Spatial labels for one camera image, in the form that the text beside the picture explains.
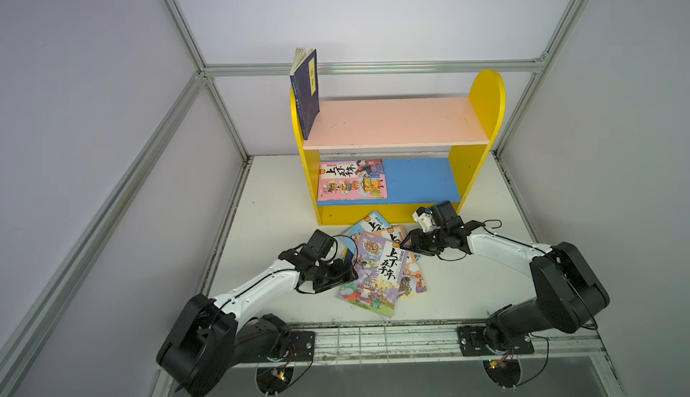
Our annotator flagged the purple comic book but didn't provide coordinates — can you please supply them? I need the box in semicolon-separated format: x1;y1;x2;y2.
337;233;409;317

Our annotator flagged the orange comic book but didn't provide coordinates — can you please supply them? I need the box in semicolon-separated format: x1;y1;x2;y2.
375;225;427;299

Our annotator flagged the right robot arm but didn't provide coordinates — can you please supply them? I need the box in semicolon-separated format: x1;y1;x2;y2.
401;228;610;351

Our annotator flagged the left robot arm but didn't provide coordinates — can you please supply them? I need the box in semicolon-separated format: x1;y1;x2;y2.
156;244;358;396

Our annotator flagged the light blue comic book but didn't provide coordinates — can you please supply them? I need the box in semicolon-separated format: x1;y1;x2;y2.
343;211;392;240

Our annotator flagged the yellow pink blue bookshelf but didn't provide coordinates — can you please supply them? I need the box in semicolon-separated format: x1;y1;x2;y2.
289;70;507;225

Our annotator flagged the pink comic book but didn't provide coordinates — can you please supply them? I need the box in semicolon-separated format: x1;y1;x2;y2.
317;160;388;201

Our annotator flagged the dark blue standing book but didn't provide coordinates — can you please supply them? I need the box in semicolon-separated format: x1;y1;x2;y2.
289;47;320;140

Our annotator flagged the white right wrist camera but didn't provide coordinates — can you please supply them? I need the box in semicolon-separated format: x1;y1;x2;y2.
413;206;436;233

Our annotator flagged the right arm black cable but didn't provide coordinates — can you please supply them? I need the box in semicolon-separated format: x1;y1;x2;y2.
436;217;599;332

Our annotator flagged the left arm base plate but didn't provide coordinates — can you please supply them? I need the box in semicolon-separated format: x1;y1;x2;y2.
266;330;316;363

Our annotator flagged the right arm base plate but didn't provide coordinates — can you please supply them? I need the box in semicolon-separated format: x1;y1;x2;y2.
456;325;535;357

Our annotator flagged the aluminium cage frame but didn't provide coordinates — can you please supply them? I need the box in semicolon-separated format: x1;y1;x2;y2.
0;0;690;397

